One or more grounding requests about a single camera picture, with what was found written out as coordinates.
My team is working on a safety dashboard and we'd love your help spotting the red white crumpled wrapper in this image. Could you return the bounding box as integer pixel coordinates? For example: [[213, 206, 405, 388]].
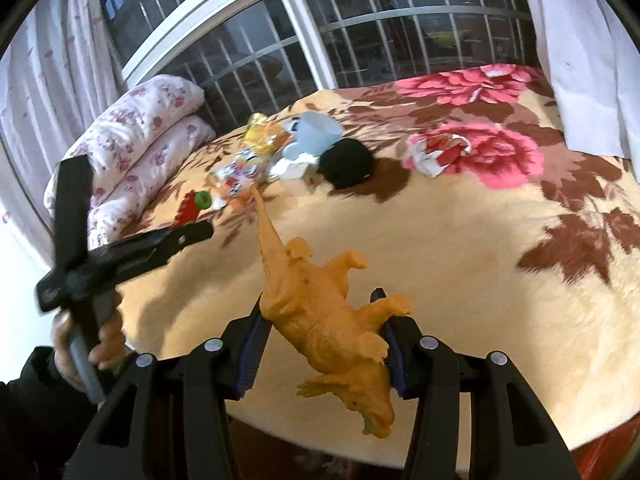
[[402, 132, 473, 178]]

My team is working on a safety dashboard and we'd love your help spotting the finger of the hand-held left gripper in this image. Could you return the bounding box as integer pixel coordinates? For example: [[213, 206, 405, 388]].
[[89, 220, 215, 287]]

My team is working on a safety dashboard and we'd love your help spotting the folded floral quilt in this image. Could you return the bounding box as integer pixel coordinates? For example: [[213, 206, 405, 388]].
[[44, 74, 217, 251]]

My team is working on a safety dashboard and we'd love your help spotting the red plastic toy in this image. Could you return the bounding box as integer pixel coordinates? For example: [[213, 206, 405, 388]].
[[172, 191, 203, 228]]

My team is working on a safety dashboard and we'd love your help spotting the sheer floral curtain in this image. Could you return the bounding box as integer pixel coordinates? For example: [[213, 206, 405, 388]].
[[0, 0, 126, 226]]

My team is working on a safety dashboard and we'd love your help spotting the orange toy dinosaur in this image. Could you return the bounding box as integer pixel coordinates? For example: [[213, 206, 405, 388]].
[[250, 185, 415, 438]]

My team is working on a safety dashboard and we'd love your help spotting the person's left hand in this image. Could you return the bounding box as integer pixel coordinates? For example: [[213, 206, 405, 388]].
[[51, 292, 127, 393]]

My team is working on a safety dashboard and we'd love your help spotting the plain white curtain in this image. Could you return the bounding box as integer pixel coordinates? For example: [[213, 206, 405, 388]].
[[510, 0, 640, 181]]

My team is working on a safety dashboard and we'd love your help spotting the floral plush blanket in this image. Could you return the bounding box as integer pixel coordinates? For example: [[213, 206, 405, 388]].
[[87, 62, 640, 471]]

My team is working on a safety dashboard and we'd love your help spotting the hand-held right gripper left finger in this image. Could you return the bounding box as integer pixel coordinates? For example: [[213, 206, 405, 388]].
[[62, 295, 273, 480]]

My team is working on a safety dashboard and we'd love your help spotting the metal window grille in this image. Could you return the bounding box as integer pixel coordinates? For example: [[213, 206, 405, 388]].
[[95, 0, 543, 118]]

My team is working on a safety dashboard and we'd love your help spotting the yellow snack packet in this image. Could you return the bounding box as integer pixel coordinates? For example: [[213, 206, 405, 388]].
[[244, 112, 293, 156]]

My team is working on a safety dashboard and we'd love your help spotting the black round object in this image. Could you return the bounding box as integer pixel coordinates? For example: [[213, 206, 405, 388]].
[[318, 137, 376, 191]]

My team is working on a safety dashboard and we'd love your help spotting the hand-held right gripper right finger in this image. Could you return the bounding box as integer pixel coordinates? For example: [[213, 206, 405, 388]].
[[370, 287, 583, 480]]

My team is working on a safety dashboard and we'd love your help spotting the white crumpled paper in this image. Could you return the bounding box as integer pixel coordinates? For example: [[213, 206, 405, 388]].
[[267, 152, 321, 183]]

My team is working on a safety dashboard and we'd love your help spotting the person's left forearm black sleeve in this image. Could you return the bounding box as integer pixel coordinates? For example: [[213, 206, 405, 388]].
[[0, 345, 103, 480]]

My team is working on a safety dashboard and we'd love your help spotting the white window frame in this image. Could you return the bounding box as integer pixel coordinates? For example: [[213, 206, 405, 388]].
[[95, 0, 546, 111]]

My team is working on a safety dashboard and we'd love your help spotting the orange white snack packet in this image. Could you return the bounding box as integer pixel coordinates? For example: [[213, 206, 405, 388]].
[[210, 147, 271, 211]]

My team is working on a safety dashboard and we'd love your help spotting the white cylindrical cup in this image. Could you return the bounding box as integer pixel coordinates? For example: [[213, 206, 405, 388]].
[[282, 111, 345, 161]]

